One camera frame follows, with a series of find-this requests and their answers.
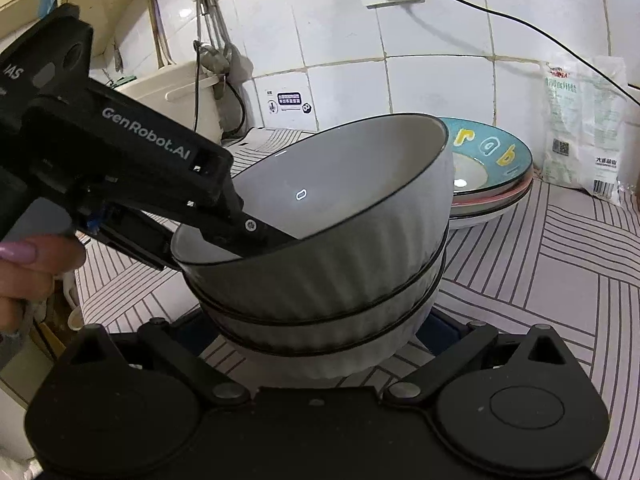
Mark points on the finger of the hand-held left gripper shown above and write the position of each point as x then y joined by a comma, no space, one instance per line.
250,227
135,235

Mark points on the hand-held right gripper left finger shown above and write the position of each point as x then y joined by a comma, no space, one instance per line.
170,342

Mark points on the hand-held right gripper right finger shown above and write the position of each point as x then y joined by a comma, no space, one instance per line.
452,347

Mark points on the white ribbed bowl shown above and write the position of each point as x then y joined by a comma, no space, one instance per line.
325,360
320,260
320,332

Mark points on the white plate with dark rim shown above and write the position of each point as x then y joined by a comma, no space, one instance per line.
480,219

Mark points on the pink rabbit print plate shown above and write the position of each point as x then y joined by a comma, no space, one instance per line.
505,199

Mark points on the blue plate with letters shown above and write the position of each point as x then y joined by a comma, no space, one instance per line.
490,155

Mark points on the person's left hand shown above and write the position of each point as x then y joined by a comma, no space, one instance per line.
35,280

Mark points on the small green item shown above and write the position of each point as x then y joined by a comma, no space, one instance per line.
121,80

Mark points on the cream rice cooker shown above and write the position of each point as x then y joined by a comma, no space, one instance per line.
170,100

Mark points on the wooden chopsticks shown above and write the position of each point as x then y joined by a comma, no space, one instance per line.
161,30

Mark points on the hanging metal utensils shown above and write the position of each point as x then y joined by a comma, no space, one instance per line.
212,20

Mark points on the white plastic salt bag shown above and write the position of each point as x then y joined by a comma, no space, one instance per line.
582,130

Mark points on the wall sticker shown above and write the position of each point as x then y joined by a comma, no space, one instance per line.
289,102

